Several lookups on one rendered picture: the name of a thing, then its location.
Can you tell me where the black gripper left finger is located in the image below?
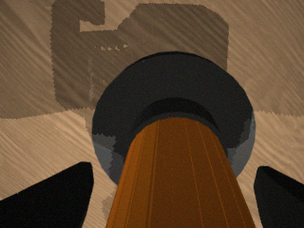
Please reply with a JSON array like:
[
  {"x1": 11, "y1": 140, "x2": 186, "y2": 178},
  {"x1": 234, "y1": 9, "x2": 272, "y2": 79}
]
[{"x1": 0, "y1": 161, "x2": 94, "y2": 228}]

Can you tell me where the orange cylinder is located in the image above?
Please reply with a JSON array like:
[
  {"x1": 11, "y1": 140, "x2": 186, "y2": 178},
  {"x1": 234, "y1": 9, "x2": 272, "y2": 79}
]
[{"x1": 105, "y1": 117, "x2": 256, "y2": 228}]

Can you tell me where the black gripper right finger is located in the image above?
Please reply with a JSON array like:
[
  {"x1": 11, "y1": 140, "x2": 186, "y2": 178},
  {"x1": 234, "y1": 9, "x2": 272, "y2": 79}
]
[{"x1": 254, "y1": 166, "x2": 304, "y2": 228}]

